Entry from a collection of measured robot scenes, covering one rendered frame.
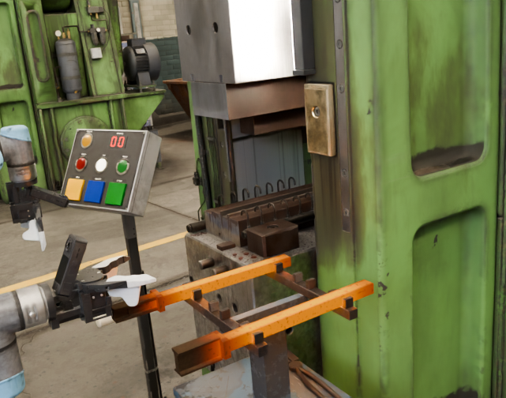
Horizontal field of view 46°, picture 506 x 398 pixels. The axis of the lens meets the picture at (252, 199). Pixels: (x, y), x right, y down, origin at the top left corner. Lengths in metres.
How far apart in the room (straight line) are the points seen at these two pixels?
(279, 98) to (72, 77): 4.86
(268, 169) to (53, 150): 4.63
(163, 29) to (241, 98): 9.17
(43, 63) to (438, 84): 5.16
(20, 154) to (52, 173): 4.65
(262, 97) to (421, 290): 0.67
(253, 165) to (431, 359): 0.80
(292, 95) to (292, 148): 0.38
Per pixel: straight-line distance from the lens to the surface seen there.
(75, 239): 1.16
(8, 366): 1.20
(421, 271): 1.63
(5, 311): 1.16
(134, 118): 6.90
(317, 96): 1.45
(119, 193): 2.00
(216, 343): 1.06
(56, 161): 6.46
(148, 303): 1.26
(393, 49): 1.36
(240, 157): 1.91
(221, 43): 1.56
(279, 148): 2.00
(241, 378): 1.46
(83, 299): 1.18
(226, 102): 1.57
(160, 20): 10.72
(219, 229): 1.74
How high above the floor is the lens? 1.49
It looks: 16 degrees down
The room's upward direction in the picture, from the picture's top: 5 degrees counter-clockwise
